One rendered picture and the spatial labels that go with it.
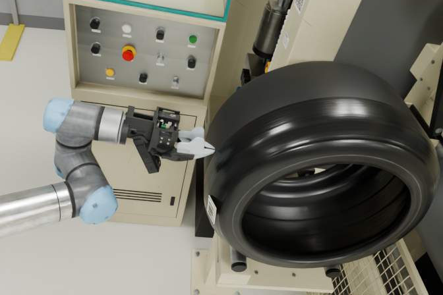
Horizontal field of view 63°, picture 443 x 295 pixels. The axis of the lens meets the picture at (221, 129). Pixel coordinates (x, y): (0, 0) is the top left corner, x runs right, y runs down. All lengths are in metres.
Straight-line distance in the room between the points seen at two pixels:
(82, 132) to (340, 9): 0.67
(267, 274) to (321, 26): 0.74
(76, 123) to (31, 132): 1.94
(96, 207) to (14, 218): 0.14
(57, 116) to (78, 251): 1.39
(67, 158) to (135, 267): 1.28
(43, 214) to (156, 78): 0.89
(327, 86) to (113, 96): 0.96
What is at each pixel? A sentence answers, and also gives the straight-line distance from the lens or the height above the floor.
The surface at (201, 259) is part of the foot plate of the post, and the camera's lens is 2.08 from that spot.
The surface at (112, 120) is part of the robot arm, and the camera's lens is 0.78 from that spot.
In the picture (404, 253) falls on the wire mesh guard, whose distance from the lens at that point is 1.20.
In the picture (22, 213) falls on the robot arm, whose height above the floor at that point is 1.23.
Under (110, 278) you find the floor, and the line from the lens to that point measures 2.02.
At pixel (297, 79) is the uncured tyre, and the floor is 1.42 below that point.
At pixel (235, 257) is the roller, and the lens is 1.06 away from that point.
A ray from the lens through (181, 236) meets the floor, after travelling 2.15.
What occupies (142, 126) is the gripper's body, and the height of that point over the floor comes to 1.30.
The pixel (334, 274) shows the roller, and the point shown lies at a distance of 1.17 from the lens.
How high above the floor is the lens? 1.82
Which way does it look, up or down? 40 degrees down
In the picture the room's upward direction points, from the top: 15 degrees clockwise
